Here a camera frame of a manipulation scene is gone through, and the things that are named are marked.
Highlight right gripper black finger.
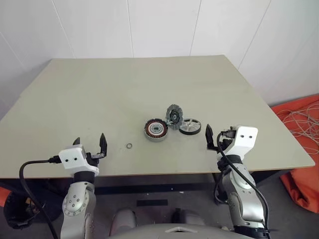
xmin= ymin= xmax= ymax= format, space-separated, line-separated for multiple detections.
xmin=205 ymin=123 xmax=220 ymax=151

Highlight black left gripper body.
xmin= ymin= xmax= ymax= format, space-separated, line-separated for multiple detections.
xmin=81 ymin=144 xmax=101 ymax=167

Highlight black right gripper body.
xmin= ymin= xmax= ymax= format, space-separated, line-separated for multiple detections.
xmin=218 ymin=126 xmax=238 ymax=152

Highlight silver black-rimmed motor rotor cap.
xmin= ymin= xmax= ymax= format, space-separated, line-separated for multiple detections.
xmin=178 ymin=118 xmax=202 ymax=136

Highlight grey motor gear disc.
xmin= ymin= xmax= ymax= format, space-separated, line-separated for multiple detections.
xmin=164 ymin=104 xmax=185 ymax=131

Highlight silver motor stator housing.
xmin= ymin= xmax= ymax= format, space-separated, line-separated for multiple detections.
xmin=144 ymin=118 xmax=169 ymax=142

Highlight grey rounded shape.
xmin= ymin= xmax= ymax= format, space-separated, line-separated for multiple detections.
xmin=109 ymin=208 xmax=138 ymax=235

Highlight large orange cloth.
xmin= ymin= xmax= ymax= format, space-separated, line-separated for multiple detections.
xmin=271 ymin=94 xmax=319 ymax=214

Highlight grey robot torso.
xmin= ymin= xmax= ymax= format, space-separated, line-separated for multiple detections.
xmin=104 ymin=223 xmax=235 ymax=239

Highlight small orange cloth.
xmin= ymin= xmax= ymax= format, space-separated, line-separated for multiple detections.
xmin=0 ymin=186 xmax=12 ymax=208

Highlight black bucket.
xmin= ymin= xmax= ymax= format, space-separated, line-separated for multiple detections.
xmin=3 ymin=191 xmax=51 ymax=230

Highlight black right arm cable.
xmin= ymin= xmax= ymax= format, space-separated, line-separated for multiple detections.
xmin=213 ymin=131 xmax=273 ymax=239

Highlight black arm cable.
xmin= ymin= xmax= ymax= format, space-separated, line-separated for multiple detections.
xmin=213 ymin=131 xmax=273 ymax=239
xmin=19 ymin=155 xmax=60 ymax=239

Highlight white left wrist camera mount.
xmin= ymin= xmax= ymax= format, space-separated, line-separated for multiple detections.
xmin=58 ymin=147 xmax=100 ymax=175

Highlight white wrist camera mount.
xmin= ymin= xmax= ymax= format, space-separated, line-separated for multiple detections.
xmin=225 ymin=125 xmax=259 ymax=159
xmin=58 ymin=147 xmax=100 ymax=175

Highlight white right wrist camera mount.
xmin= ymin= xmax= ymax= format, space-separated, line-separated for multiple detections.
xmin=225 ymin=125 xmax=259 ymax=159

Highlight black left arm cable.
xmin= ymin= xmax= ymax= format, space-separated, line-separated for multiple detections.
xmin=19 ymin=155 xmax=60 ymax=239

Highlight black table frame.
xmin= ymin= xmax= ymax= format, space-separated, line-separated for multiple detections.
xmin=0 ymin=169 xmax=295 ymax=200

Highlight tangled white cables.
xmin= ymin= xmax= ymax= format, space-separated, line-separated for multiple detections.
xmin=281 ymin=101 xmax=319 ymax=145

